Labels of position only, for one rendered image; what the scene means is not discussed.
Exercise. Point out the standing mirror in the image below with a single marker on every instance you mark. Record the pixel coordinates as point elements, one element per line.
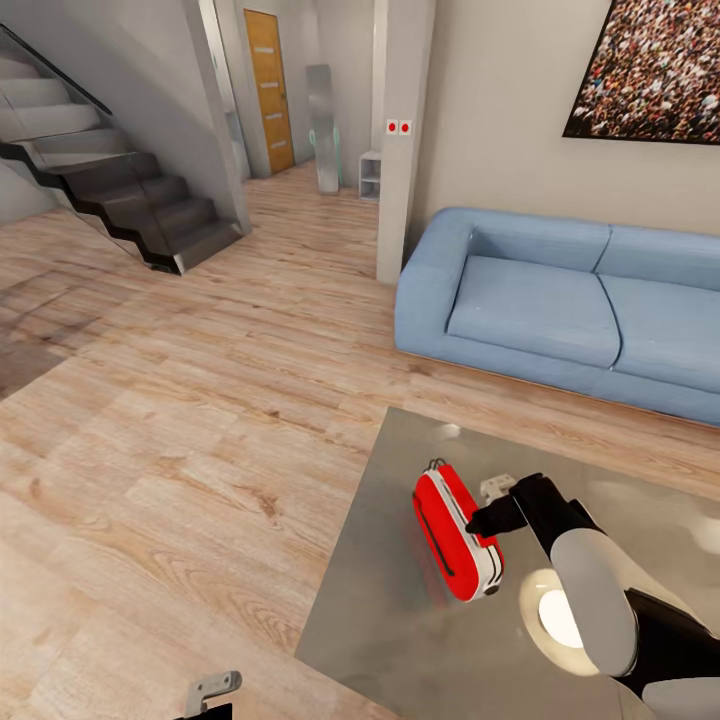
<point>324,133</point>

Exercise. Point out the stairs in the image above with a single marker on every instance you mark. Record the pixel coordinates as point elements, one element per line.
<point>64,141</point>

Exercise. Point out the sofa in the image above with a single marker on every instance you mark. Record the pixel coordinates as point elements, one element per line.
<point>622,314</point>

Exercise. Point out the picture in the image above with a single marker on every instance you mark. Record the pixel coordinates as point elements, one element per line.
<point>654,75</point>

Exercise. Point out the radio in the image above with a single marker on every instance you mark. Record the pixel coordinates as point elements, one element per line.
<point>471,565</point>

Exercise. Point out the coffee table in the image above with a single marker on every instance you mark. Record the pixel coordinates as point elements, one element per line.
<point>385,624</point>

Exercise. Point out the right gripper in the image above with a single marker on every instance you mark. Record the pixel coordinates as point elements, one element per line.
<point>490,521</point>

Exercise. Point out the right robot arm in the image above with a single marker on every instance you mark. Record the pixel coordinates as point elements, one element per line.
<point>632,628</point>

